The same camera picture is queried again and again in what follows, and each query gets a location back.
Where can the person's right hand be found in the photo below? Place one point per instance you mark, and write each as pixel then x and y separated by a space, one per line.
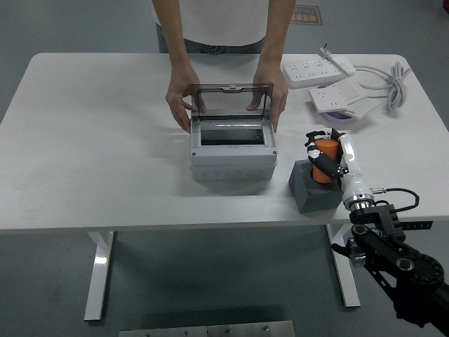
pixel 180 91

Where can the person's left hand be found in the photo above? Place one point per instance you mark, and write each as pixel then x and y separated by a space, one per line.
pixel 279 94

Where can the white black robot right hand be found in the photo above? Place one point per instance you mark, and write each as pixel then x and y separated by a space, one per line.
pixel 352 175

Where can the orange cylindrical battery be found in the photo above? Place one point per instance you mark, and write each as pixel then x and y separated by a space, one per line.
pixel 329 149

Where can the grey block with round hole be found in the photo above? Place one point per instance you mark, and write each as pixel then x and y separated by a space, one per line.
pixel 315 200

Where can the smoky transparent box lid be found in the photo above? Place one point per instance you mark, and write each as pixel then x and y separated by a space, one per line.
pixel 231 87

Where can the grey plastic junction box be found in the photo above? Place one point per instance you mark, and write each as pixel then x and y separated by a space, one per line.
pixel 231 165

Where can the person's right forearm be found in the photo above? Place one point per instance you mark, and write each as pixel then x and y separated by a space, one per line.
pixel 172 35

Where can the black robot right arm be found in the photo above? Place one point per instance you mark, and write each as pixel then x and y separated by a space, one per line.
pixel 386 245

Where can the person's left forearm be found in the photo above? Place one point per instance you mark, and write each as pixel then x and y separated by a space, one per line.
pixel 277 35

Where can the large white power strip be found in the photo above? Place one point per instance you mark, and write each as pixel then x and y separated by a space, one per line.
pixel 308 75

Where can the small white power strip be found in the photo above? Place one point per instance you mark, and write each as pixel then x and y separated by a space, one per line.
pixel 333 98

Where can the purple round disc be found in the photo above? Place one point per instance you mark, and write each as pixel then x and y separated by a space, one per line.
pixel 340 118

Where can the white power plug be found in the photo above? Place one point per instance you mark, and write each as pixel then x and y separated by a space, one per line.
pixel 342 65

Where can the flat white socket panel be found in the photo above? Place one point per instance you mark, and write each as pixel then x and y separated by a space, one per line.
pixel 365 105

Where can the person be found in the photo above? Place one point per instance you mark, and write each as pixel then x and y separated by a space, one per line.
pixel 217 24

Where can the black perforated bar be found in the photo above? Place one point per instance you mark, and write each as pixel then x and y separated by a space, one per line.
pixel 417 225

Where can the brown floor sign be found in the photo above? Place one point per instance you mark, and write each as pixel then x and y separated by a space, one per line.
pixel 308 15

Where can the white table leg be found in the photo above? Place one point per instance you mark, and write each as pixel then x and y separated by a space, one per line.
pixel 345 281
pixel 98 274

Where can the grey metal plate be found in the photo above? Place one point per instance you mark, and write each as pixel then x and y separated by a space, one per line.
pixel 207 330

